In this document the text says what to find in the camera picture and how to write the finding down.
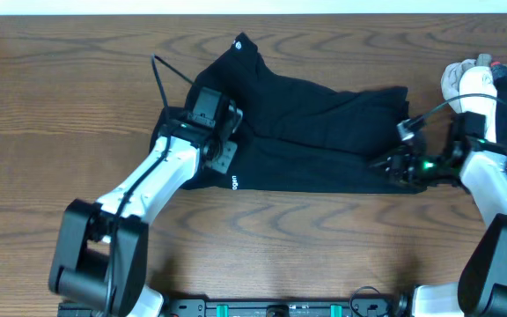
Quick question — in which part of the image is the black t-shirt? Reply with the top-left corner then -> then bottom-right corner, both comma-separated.
158,33 -> 414,195

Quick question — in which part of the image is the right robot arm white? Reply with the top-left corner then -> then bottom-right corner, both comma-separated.
370,136 -> 507,316

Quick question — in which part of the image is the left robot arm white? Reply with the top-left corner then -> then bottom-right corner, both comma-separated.
48,123 -> 237,316

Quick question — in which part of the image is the white crumpled garment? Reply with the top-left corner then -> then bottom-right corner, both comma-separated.
440,54 -> 497,143

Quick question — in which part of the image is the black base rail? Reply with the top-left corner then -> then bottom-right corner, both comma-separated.
57,285 -> 413,317

